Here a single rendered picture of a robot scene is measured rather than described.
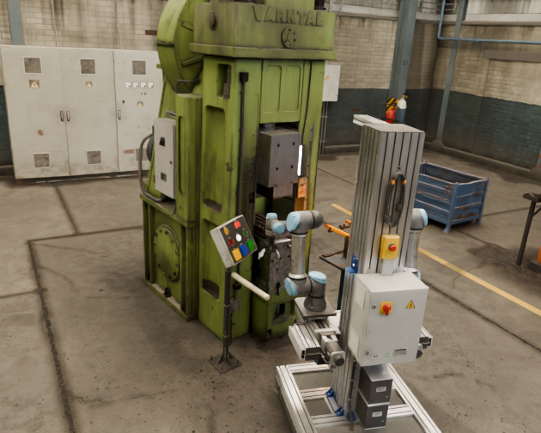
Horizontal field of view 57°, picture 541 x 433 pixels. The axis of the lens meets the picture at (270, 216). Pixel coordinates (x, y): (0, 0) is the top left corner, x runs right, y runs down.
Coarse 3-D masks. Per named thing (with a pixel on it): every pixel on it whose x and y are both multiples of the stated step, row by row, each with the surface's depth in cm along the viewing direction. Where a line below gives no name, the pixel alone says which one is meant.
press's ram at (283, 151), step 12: (264, 132) 378; (276, 132) 381; (288, 132) 384; (300, 132) 386; (264, 144) 376; (276, 144) 374; (288, 144) 381; (300, 144) 389; (264, 156) 379; (276, 156) 377; (288, 156) 385; (264, 168) 381; (276, 168) 381; (288, 168) 389; (264, 180) 384; (276, 180) 385; (288, 180) 392
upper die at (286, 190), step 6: (258, 186) 400; (264, 186) 394; (276, 186) 386; (282, 186) 390; (288, 186) 394; (264, 192) 395; (270, 192) 389; (276, 192) 388; (282, 192) 392; (288, 192) 396
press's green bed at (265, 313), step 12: (252, 300) 430; (264, 300) 415; (276, 300) 417; (288, 300) 427; (252, 312) 433; (264, 312) 419; (276, 312) 434; (288, 312) 439; (252, 324) 436; (264, 324) 422; (276, 324) 427; (288, 324) 437; (264, 336) 425; (276, 336) 431
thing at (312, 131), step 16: (304, 64) 386; (320, 64) 396; (304, 80) 390; (320, 80) 402; (304, 96) 396; (320, 96) 407; (304, 112) 400; (320, 112) 413; (288, 128) 414; (304, 160) 416; (304, 176) 422; (272, 208) 449; (288, 208) 431; (304, 208) 434
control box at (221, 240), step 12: (240, 216) 368; (216, 228) 349; (228, 228) 352; (240, 228) 363; (216, 240) 345; (228, 240) 347; (240, 240) 358; (252, 240) 371; (228, 252) 344; (240, 252) 355; (252, 252) 367; (228, 264) 346
